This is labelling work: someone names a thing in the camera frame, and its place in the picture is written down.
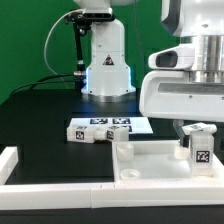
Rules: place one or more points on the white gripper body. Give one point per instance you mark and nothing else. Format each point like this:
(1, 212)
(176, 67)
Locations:
(171, 95)

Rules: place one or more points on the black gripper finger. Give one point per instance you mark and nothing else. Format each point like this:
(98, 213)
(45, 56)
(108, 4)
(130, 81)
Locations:
(183, 138)

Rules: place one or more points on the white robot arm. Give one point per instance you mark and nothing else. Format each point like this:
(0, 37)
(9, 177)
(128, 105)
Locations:
(200, 23)

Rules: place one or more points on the white sheet with tags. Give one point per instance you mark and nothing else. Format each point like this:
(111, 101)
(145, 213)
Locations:
(136, 125)

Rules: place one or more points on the white U-shaped obstacle fence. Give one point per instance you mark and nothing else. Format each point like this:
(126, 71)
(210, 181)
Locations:
(93, 195)

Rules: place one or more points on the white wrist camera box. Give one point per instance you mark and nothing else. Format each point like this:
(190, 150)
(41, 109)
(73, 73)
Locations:
(180, 57)

